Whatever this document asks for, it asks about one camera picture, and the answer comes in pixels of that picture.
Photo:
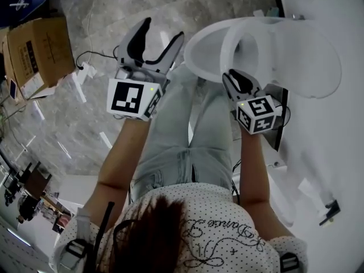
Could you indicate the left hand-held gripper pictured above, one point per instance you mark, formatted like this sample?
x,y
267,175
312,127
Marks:
x,y
126,98

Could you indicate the white power strip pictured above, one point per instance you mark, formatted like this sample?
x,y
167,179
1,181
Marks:
x,y
85,72

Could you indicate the white phone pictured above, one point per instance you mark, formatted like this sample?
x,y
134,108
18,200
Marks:
x,y
12,88

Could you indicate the printed brown cardboard box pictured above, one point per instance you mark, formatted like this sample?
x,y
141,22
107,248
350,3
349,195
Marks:
x,y
42,50

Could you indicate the black paper holder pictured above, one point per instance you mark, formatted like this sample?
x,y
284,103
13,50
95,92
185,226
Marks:
x,y
331,212

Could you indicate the person's right forearm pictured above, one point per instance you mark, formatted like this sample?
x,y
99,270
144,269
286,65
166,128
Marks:
x,y
254,169

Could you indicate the light grey trousers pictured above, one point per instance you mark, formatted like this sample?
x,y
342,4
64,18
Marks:
x,y
170,141

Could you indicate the person's left forearm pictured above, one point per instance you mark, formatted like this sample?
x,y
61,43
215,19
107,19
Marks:
x,y
128,155

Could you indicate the white toilet seat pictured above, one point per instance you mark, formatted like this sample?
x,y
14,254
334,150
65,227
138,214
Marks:
x,y
307,55

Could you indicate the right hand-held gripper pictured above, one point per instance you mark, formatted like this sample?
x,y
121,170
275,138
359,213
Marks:
x,y
256,112

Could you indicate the dotted white shirt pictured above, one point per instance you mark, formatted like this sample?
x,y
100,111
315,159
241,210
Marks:
x,y
216,215

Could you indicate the small metal item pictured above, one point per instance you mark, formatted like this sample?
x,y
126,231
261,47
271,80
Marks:
x,y
19,4

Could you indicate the white paper sheet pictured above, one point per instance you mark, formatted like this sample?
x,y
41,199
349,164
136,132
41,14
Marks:
x,y
312,193

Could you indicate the grey harness buckle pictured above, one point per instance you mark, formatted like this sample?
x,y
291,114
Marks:
x,y
289,262
74,252

